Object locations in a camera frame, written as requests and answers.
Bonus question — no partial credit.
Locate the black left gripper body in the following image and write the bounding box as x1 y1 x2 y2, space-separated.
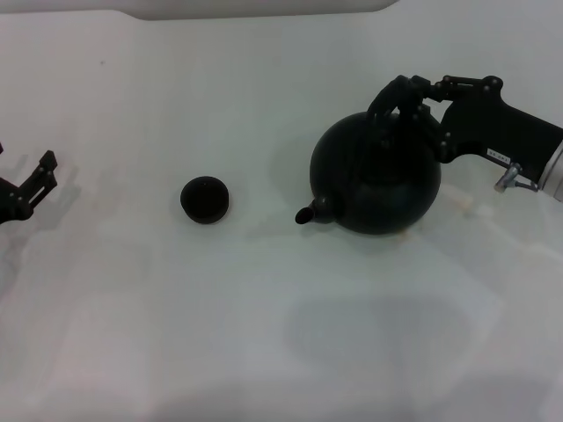
0 175 24 226

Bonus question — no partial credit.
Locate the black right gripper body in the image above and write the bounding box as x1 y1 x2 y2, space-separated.
438 80 563 182

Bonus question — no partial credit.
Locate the black round teapot with handle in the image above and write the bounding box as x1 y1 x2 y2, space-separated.
294 75 442 236

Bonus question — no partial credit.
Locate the small dark brown teacup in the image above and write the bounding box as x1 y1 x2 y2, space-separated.
179 175 231 225

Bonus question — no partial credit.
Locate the silver right wrist cable connector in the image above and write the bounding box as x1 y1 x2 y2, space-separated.
493 162 540 194

